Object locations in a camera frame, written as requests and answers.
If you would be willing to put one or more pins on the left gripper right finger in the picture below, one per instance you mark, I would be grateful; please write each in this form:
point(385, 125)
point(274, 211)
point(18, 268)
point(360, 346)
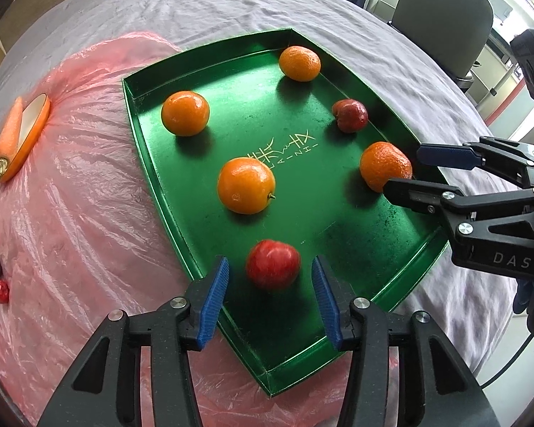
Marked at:
point(436, 387)

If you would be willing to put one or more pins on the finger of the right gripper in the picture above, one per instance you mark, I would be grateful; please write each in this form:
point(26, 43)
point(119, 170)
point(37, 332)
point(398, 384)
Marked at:
point(504, 213)
point(471, 155)

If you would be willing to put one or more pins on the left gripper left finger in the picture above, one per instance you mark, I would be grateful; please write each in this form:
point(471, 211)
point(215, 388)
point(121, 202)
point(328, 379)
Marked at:
point(102, 387)

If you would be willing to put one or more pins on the orange cluster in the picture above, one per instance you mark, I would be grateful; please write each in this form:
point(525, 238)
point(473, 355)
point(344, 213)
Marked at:
point(382, 161)

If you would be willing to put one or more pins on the small orange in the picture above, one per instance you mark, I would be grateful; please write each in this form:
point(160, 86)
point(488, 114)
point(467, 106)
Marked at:
point(185, 113)
point(299, 63)

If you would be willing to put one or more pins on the large orange front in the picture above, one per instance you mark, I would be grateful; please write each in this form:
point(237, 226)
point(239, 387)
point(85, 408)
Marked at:
point(246, 186)

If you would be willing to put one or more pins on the grey office chair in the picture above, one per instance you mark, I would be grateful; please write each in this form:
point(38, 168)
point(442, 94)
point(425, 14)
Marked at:
point(451, 32)

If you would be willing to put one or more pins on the pink plastic sheet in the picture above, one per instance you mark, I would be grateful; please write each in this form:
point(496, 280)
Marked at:
point(79, 236)

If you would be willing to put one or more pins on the green metal tray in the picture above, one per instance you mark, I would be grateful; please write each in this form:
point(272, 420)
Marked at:
point(322, 204)

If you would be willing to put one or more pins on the carrot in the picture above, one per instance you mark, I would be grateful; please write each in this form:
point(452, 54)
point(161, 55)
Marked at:
point(9, 136)

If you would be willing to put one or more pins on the orange oval dish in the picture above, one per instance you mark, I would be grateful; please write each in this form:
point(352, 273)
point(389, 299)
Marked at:
point(35, 116)

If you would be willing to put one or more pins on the grey bed sheet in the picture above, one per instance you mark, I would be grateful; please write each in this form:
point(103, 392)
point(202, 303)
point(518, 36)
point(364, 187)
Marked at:
point(401, 74)

